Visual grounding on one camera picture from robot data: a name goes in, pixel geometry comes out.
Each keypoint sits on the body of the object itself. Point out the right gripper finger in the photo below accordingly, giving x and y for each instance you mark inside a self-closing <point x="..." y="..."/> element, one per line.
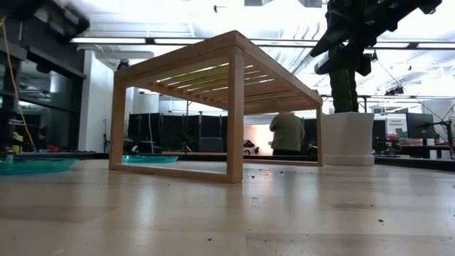
<point x="341" y="61"/>
<point x="334" y="39"/>

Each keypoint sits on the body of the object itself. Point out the teal translucent plastic plate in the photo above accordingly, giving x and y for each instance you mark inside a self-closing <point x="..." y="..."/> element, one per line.
<point x="35" y="166"/>
<point x="149" y="159"/>

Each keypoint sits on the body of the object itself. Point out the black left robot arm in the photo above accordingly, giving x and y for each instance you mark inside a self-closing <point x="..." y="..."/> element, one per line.
<point x="53" y="16"/>

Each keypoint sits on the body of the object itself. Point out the wooden slatted shelf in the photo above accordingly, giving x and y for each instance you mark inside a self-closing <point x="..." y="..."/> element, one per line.
<point x="235" y="106"/>

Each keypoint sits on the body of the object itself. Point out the green cactus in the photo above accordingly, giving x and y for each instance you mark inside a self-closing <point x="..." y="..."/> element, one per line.
<point x="343" y="92"/>

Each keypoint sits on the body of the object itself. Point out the white hexagonal plant pot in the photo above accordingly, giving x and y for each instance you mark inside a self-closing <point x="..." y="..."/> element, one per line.
<point x="348" y="138"/>

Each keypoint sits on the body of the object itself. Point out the white printed sign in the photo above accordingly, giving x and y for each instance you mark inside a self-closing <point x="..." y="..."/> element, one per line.
<point x="396" y="126"/>

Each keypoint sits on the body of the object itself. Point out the person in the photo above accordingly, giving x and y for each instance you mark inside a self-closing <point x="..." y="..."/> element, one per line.
<point x="286" y="135"/>

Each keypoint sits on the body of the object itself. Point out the dark computer monitor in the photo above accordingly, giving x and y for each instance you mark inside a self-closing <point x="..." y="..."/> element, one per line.
<point x="419" y="126"/>

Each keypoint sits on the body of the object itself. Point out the white vehicle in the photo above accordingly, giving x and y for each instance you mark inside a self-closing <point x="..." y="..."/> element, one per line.
<point x="250" y="147"/>

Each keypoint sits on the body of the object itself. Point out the black partition panels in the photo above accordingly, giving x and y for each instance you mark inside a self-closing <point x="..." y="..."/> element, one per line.
<point x="170" y="131"/>

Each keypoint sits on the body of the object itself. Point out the long ceiling light fixture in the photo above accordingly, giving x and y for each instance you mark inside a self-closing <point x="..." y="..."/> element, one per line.
<point x="106" y="40"/>

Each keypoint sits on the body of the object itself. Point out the dark storage rack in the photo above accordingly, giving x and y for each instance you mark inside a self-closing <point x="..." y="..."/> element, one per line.
<point x="53" y="67"/>

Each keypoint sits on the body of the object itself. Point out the black aluminium table frame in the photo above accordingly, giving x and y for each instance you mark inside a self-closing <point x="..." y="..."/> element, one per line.
<point x="409" y="161"/>

